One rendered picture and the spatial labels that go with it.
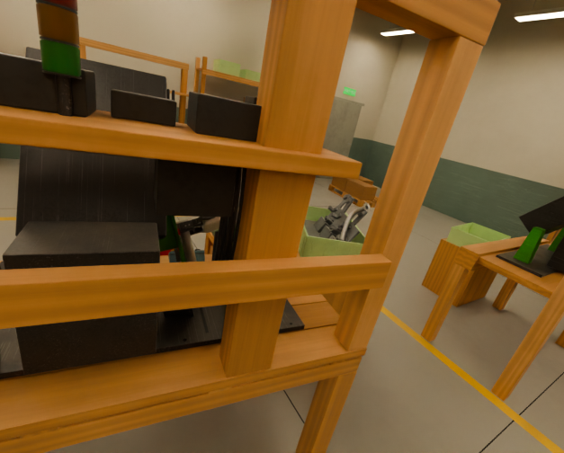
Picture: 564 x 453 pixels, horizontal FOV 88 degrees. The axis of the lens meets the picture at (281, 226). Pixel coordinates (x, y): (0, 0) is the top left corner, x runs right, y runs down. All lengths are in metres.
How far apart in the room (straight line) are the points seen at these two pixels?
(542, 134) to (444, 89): 6.82
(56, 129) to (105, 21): 6.00
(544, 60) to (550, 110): 0.95
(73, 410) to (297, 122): 0.83
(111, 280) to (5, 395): 0.47
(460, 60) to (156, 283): 0.86
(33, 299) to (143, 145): 0.33
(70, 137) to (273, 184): 0.36
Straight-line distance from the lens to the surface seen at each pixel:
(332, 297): 1.97
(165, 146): 0.54
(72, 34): 0.61
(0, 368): 1.07
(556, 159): 7.55
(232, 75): 6.34
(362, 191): 6.50
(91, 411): 0.94
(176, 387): 0.94
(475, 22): 0.94
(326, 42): 0.67
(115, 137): 0.54
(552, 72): 7.92
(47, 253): 0.81
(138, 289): 0.64
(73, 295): 0.65
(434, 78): 0.91
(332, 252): 1.82
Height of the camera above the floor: 1.62
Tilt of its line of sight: 22 degrees down
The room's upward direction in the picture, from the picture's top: 12 degrees clockwise
